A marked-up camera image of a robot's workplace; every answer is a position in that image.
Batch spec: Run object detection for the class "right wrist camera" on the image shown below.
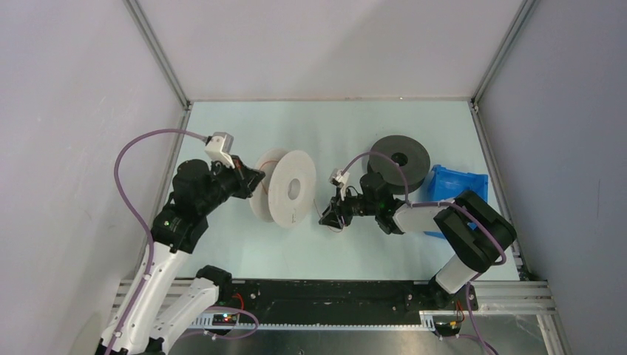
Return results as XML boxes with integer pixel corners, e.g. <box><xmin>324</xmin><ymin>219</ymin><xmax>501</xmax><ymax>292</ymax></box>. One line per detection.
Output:
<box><xmin>329</xmin><ymin>169</ymin><xmax>350</xmax><ymax>200</ymax></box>

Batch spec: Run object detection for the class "right controller board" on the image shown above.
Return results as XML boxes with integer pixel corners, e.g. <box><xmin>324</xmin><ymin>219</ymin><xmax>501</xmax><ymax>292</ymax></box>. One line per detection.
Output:
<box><xmin>433</xmin><ymin>321</ymin><xmax>463</xmax><ymax>340</ymax></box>

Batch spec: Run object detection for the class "controller board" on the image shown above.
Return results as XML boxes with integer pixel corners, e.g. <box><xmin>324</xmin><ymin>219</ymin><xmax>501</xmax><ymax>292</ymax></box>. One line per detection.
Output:
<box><xmin>211</xmin><ymin>313</ymin><xmax>239</xmax><ymax>327</ymax></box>
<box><xmin>433</xmin><ymin>321</ymin><xmax>463</xmax><ymax>340</ymax></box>

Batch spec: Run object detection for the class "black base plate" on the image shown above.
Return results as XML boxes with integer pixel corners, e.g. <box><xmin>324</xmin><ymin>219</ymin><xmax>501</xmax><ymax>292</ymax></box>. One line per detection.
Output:
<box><xmin>216</xmin><ymin>279</ymin><xmax>478</xmax><ymax>327</ymax></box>

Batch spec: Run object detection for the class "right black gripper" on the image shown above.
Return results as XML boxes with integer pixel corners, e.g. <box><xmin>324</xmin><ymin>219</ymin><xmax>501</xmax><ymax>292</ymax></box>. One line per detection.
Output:
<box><xmin>319</xmin><ymin>186</ymin><xmax>379</xmax><ymax>229</ymax></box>

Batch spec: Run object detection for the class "left controller board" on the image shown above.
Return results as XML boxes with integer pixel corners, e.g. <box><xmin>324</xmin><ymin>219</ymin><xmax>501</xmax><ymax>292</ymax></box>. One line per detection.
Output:
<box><xmin>211</xmin><ymin>313</ymin><xmax>239</xmax><ymax>327</ymax></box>

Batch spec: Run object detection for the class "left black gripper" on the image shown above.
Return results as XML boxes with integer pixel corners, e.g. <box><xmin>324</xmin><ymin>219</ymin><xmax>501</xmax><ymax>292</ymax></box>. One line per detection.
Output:
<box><xmin>197</xmin><ymin>154</ymin><xmax>265</xmax><ymax>214</ymax></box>

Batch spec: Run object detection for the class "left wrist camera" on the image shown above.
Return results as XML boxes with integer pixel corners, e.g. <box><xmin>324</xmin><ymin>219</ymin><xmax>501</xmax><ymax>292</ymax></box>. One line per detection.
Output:
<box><xmin>204</xmin><ymin>132</ymin><xmax>234</xmax><ymax>169</ymax></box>

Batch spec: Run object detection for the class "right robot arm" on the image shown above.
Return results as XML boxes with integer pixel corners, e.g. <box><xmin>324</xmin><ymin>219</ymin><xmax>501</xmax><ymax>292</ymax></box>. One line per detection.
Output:
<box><xmin>319</xmin><ymin>171</ymin><xmax>517</xmax><ymax>309</ymax></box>

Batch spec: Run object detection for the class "white cable spool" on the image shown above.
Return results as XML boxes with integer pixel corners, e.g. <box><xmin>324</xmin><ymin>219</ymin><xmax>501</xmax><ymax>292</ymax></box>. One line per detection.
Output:
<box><xmin>249</xmin><ymin>148</ymin><xmax>316</xmax><ymax>229</ymax></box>

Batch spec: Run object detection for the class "black cable spool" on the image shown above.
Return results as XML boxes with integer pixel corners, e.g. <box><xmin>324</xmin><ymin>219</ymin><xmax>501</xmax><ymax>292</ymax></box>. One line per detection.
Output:
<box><xmin>367</xmin><ymin>135</ymin><xmax>431</xmax><ymax>195</ymax></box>

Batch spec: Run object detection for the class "blue plastic bin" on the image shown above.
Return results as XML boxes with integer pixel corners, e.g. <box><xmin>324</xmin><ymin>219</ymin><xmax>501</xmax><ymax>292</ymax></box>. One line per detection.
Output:
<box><xmin>425</xmin><ymin>164</ymin><xmax>489</xmax><ymax>202</ymax></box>

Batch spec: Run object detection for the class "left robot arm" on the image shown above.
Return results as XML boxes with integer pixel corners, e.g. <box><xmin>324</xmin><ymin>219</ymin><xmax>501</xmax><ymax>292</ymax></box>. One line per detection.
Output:
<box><xmin>96</xmin><ymin>156</ymin><xmax>265</xmax><ymax>354</ymax></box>

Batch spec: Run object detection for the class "white slotted cable duct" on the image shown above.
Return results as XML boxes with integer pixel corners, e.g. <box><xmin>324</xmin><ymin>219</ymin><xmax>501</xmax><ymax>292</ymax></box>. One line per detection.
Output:
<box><xmin>188</xmin><ymin>313</ymin><xmax>437</xmax><ymax>332</ymax></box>

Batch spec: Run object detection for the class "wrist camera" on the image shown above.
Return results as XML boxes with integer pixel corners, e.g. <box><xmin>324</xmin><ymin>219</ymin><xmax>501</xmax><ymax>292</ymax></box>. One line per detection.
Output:
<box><xmin>329</xmin><ymin>169</ymin><xmax>350</xmax><ymax>200</ymax></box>
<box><xmin>204</xmin><ymin>132</ymin><xmax>234</xmax><ymax>169</ymax></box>

